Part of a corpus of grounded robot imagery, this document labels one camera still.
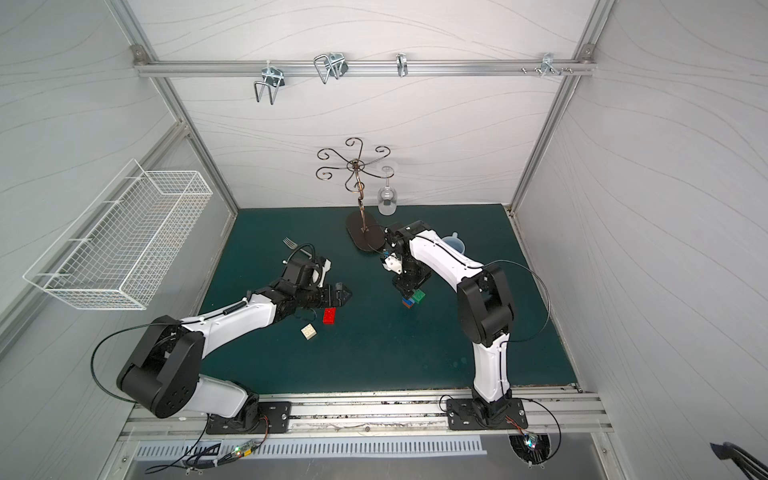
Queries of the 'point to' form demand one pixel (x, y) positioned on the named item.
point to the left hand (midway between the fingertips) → (342, 295)
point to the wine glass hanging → (387, 196)
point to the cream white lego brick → (309, 331)
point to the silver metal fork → (290, 243)
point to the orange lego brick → (409, 306)
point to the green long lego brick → (418, 295)
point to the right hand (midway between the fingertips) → (414, 286)
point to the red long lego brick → (329, 316)
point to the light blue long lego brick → (410, 300)
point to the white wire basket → (116, 255)
